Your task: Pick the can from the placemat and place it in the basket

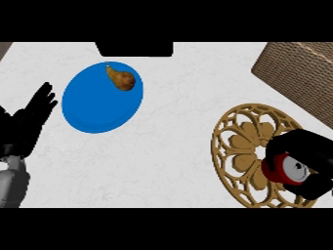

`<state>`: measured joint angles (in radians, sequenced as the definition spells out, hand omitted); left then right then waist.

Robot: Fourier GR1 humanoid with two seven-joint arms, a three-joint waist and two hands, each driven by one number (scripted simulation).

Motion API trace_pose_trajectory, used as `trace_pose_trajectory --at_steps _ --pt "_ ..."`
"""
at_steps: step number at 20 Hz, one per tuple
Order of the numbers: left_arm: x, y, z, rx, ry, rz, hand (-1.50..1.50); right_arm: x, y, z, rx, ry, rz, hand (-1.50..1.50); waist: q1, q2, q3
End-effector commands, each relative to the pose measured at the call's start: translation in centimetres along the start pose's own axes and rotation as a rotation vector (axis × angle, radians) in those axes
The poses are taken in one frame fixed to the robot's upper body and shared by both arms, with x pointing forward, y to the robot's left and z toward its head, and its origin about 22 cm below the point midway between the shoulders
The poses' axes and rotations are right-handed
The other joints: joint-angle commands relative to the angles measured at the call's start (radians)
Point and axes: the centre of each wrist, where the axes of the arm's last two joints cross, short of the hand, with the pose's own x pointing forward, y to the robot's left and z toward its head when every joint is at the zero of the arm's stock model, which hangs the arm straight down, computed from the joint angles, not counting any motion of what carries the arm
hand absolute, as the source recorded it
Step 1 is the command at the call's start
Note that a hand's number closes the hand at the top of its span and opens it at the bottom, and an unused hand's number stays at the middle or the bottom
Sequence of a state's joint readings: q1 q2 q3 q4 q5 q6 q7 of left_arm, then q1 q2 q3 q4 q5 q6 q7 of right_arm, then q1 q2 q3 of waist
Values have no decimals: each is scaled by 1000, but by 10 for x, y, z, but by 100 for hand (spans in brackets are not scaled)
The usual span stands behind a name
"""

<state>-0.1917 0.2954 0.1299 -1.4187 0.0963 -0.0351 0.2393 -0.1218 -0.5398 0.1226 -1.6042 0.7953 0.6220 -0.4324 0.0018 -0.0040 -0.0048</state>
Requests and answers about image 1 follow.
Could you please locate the blue oval plate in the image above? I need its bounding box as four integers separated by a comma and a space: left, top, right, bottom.
60, 61, 144, 135

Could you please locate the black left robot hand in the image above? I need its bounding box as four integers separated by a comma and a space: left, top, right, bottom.
0, 81, 59, 163

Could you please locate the gold openwork round placemat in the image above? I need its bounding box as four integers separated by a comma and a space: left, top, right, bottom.
211, 103, 318, 209

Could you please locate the brown wicker basket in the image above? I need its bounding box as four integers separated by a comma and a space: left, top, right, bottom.
249, 42, 333, 138

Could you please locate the red can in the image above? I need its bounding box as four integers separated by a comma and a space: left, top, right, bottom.
259, 152, 313, 187

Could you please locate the brown pear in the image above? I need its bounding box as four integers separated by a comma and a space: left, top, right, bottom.
103, 62, 137, 92

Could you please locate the black appliance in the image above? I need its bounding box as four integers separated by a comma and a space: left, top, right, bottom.
94, 42, 174, 59

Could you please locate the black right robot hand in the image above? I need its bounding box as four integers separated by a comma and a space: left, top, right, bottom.
262, 128, 333, 201

